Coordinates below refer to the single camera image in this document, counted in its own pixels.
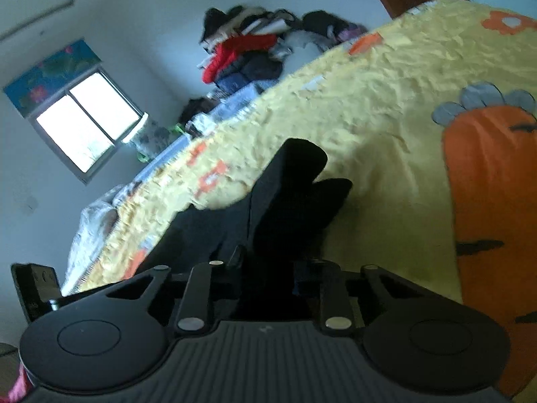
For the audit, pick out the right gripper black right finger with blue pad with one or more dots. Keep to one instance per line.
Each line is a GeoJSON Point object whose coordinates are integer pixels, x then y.
{"type": "Point", "coordinates": [320, 296]}

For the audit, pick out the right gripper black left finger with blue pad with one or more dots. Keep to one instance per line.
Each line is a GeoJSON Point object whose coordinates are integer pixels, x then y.
{"type": "Point", "coordinates": [211, 293]}

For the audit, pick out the black pants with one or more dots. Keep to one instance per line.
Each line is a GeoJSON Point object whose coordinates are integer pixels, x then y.
{"type": "Point", "coordinates": [269, 238]}

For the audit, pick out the floral white pillow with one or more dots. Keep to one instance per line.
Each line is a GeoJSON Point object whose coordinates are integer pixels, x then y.
{"type": "Point", "coordinates": [151, 139]}

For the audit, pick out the yellow floral bed quilt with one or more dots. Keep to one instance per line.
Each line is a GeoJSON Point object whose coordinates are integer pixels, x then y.
{"type": "Point", "coordinates": [433, 119]}

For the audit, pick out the blue floral window blind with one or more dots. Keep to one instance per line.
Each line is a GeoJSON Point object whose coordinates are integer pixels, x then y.
{"type": "Point", "coordinates": [50, 76]}

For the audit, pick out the red puffer jacket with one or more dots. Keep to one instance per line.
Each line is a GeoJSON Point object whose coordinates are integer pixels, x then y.
{"type": "Point", "coordinates": [231, 49]}

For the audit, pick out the pile of mixed clothes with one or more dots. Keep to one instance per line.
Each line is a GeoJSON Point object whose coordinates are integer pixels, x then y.
{"type": "Point", "coordinates": [315, 32]}

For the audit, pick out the window with grey frame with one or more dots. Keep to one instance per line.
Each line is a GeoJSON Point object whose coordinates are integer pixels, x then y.
{"type": "Point", "coordinates": [87, 122]}

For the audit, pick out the black bag by wall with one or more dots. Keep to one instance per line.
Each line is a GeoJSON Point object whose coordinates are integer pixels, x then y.
{"type": "Point", "coordinates": [196, 106]}

